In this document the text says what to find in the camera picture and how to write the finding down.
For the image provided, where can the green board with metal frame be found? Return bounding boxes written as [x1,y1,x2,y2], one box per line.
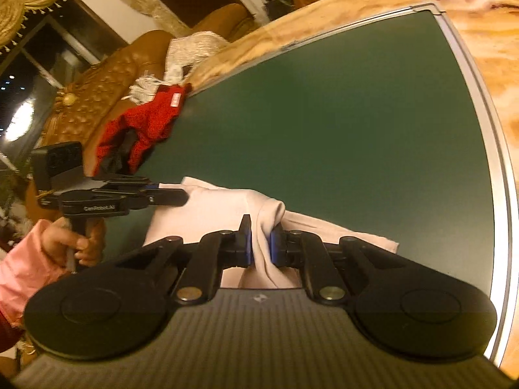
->
[103,3,519,367]

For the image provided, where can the pink garment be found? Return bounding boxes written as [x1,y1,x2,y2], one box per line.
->
[144,176,400,290]

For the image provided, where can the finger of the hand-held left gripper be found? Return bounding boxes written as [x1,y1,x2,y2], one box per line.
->
[148,183,190,208]

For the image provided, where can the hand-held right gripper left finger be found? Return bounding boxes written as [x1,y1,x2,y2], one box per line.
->
[119,214,254,307]

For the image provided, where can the dark window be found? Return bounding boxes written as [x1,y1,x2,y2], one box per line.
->
[0,0,130,165]

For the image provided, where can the black bag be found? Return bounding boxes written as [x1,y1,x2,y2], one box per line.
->
[263,0,301,23]

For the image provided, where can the white fringed scarf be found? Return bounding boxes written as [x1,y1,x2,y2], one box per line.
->
[122,30,230,104]

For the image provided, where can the red knit garment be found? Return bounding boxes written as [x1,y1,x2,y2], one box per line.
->
[92,84,192,177]

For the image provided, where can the brown leather sofa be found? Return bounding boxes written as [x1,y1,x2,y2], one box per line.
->
[41,3,260,179]

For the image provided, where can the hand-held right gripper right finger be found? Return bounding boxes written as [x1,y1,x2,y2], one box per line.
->
[270,228,407,308]

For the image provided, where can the person's left hand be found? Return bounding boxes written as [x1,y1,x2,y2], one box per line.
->
[42,217,107,268]

